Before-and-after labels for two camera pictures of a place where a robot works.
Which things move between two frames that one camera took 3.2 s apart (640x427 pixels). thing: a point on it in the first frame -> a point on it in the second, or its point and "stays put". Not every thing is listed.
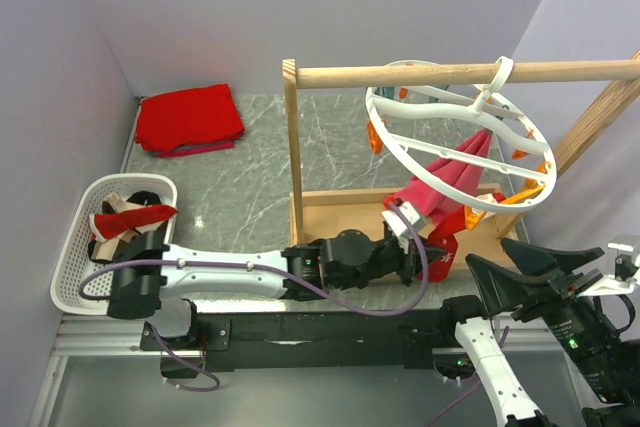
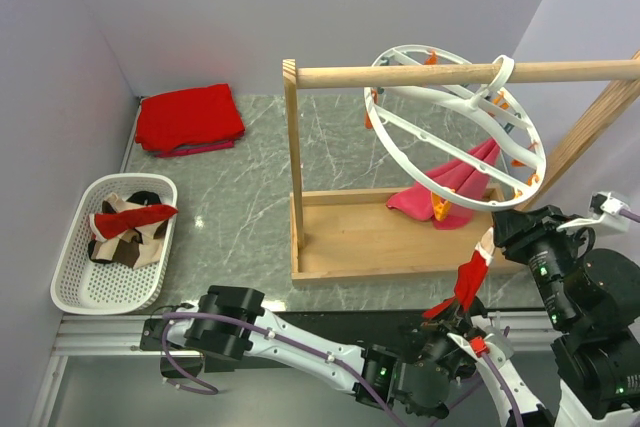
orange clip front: (375, 140) -> (367, 120)
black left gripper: (411, 262) -> (441, 328)
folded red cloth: (190, 120) stays put
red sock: (110, 224) stays put
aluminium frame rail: (91, 336) stays put
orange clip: (542, 169) -> (519, 163)
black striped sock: (145, 198) stays put
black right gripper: (499, 285) -> (514, 227)
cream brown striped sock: (105, 250) stays put
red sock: (442, 236) -> (471, 276)
